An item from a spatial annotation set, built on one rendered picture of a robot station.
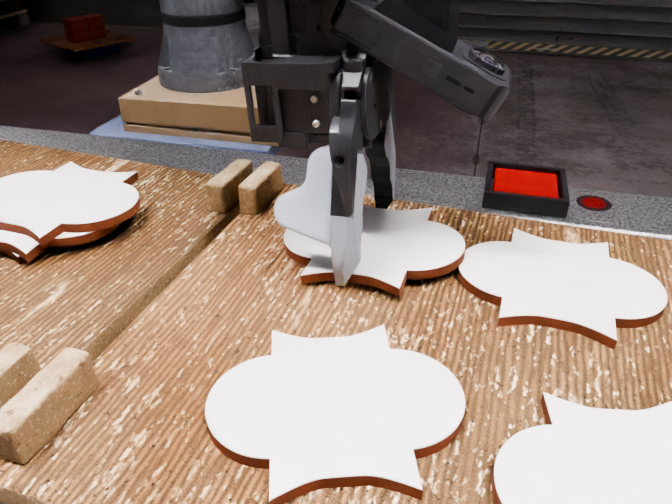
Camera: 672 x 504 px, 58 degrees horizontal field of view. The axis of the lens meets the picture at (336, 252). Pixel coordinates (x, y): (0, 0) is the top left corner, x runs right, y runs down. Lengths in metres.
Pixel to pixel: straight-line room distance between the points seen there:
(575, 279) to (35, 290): 0.38
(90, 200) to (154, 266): 0.09
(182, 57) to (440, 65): 0.57
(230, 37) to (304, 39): 0.50
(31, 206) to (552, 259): 0.40
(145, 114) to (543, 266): 0.61
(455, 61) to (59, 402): 0.29
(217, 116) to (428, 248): 0.47
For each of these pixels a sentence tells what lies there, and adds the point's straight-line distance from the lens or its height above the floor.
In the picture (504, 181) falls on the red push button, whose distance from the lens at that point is 0.61.
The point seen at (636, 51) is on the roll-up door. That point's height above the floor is 0.06.
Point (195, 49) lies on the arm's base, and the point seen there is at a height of 0.98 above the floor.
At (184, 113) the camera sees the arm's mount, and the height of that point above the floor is 0.90.
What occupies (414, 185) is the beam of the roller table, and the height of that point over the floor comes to 0.91.
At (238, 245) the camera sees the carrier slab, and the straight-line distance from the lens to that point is 0.48.
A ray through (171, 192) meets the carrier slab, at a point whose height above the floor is 0.94.
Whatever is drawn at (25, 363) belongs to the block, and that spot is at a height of 0.96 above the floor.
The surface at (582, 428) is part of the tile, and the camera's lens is 0.34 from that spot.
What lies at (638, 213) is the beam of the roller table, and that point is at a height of 0.91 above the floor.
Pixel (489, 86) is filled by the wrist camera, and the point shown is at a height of 1.08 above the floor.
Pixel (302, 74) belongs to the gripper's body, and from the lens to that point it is 0.38.
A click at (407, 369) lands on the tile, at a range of 0.35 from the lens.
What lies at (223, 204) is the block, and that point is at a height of 0.95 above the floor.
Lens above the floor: 1.18
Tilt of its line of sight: 32 degrees down
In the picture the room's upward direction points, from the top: straight up
